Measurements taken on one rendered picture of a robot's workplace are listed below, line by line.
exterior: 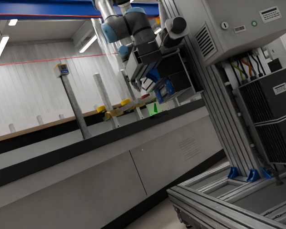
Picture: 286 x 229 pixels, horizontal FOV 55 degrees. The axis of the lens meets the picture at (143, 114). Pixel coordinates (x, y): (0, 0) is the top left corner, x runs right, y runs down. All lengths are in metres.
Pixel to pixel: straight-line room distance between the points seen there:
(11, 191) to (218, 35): 1.25
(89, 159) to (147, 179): 0.68
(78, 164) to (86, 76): 9.28
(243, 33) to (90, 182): 1.43
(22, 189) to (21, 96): 8.20
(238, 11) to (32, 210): 1.54
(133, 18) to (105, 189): 1.20
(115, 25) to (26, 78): 8.53
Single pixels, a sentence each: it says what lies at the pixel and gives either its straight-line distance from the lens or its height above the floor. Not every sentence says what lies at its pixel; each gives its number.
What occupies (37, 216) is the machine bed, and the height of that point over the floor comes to 0.37.
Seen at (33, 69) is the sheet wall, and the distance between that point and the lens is 10.29.
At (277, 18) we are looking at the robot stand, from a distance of 1.23.
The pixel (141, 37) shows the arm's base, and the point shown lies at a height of 1.09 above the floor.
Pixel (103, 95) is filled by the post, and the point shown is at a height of 0.96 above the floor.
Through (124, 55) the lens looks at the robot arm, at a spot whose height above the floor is 1.17.
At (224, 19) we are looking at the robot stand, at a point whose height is 0.88.
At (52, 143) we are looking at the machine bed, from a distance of 1.98.
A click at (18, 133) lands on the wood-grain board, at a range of 1.89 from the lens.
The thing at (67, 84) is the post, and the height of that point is 1.08.
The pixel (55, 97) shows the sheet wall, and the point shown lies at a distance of 10.10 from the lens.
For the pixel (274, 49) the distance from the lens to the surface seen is 4.23.
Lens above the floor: 0.60
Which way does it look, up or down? 3 degrees up
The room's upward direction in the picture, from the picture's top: 22 degrees counter-clockwise
